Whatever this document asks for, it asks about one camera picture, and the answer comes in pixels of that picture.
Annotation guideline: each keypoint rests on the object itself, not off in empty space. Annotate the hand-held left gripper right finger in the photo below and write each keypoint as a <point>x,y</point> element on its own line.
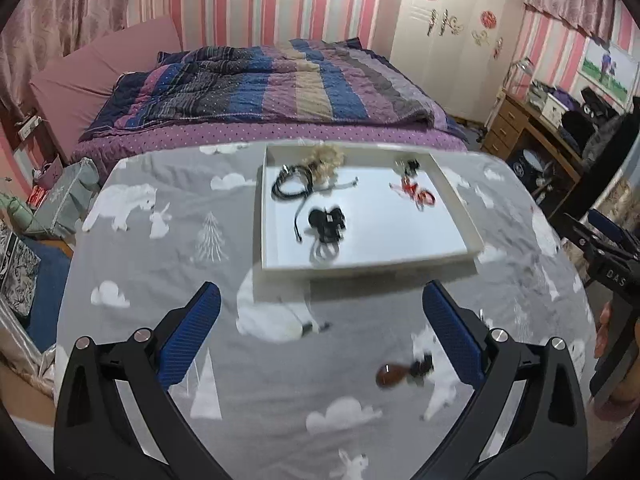
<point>452,332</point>

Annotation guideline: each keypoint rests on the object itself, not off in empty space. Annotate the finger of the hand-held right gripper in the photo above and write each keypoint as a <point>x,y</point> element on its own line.
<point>606,225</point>
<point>577,232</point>

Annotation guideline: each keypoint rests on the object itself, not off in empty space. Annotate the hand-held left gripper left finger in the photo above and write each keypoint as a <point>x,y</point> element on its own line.
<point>192,330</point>

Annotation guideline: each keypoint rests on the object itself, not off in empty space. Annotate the white shallow tray box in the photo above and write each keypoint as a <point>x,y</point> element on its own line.
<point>380,240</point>

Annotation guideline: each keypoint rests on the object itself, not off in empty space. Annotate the cream fabric scrunchie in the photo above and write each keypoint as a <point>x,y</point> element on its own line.
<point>325,160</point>

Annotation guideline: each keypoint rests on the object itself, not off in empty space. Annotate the person's right forearm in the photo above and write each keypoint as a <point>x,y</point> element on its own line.
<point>614,402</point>

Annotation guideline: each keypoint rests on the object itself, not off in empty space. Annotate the person's right hand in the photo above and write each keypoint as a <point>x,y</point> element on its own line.
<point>602,330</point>

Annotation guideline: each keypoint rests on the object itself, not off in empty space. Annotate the dark cloth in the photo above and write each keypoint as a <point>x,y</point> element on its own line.
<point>607,160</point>

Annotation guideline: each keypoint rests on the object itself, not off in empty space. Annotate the black round case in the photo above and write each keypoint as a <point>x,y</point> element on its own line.
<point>531,164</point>

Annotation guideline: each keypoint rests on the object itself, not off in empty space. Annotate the grey printed blanket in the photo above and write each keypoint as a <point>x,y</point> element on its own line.
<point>200,230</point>

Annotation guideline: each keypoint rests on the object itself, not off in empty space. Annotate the black speaker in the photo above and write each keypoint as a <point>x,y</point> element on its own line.
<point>597,105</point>

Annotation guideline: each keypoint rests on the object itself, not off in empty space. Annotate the wooden desk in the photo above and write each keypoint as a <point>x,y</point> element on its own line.
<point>505,127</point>

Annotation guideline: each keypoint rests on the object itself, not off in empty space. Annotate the blue floor mat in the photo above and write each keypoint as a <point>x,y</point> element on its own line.
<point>47,290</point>

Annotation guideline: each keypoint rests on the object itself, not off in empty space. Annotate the desk lamp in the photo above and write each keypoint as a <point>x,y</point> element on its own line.
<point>520,70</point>

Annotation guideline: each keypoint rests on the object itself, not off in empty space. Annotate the black white printed bag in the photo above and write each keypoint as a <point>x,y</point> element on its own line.
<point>17,270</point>

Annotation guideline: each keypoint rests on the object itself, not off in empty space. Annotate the grey storage box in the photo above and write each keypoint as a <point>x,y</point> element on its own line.
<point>75,185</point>

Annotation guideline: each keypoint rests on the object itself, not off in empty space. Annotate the purple dotted bed sheet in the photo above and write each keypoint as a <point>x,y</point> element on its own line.
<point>225,136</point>

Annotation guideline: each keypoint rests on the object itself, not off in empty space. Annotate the white wardrobe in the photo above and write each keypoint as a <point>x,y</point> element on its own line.
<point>450,60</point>

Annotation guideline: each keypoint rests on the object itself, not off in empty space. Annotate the green bottle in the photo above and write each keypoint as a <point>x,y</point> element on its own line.
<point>15,209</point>

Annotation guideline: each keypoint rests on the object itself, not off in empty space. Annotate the pink small bag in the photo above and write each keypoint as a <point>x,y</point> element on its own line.
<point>47,171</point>

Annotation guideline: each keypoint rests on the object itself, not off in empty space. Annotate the striped purple blue quilt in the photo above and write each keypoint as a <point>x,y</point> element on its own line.
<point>260,80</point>

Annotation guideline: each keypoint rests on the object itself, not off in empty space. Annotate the white power strip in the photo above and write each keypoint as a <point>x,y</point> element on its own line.
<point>29,126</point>

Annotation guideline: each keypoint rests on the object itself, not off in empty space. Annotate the pink headboard cushion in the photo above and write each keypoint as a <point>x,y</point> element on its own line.
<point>100,70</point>

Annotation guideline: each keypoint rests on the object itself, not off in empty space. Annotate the pink patterned curtain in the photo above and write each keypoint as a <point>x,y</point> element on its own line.
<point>55,15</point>

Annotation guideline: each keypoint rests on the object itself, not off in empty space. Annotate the landscape wall poster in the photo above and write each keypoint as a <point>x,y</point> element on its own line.
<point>607,72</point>

